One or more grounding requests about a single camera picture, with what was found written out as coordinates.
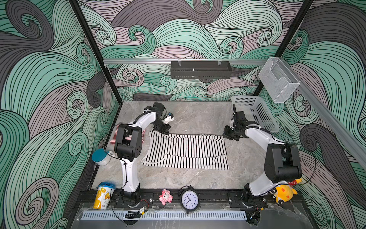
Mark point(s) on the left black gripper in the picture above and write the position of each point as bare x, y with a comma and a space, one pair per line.
165, 130

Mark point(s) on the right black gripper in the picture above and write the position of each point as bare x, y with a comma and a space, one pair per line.
226, 133

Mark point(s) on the black white striped tank top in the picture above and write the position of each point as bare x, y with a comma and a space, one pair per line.
179, 151

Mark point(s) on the red white striped tank top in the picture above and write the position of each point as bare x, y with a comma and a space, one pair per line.
113, 140

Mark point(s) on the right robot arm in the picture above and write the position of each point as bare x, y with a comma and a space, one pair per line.
281, 166

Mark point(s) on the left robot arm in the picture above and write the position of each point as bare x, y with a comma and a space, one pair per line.
129, 144

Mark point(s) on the grey plastic laundry basket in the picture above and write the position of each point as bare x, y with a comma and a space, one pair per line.
256, 109

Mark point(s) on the teal lid white mug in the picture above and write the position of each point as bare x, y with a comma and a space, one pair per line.
102, 157

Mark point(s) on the pink plush toy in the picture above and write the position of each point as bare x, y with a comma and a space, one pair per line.
165, 197

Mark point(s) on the black alarm clock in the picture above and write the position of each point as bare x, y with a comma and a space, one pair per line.
189, 199

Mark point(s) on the yellow plush toy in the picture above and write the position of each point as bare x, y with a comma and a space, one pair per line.
285, 192

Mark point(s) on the yellow drink cup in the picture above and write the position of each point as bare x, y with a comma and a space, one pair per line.
104, 194

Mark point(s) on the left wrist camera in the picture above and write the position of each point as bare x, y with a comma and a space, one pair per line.
162, 113

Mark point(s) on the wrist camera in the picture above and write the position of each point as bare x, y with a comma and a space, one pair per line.
162, 113
240, 122

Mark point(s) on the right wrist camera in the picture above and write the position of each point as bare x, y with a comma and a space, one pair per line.
240, 122

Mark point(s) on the black wall shelf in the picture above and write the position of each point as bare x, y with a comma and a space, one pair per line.
200, 70

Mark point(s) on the clear wall-mounted bin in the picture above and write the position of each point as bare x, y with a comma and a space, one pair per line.
279, 79

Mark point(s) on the aluminium rail back wall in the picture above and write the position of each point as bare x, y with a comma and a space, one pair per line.
145, 61

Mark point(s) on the aluminium rail wall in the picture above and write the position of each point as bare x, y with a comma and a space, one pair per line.
323, 99
145, 61

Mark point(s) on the white slotted cable duct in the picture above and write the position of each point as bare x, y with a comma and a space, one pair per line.
167, 215

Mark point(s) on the aluminium rail right wall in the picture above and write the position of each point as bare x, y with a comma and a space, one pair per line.
323, 99

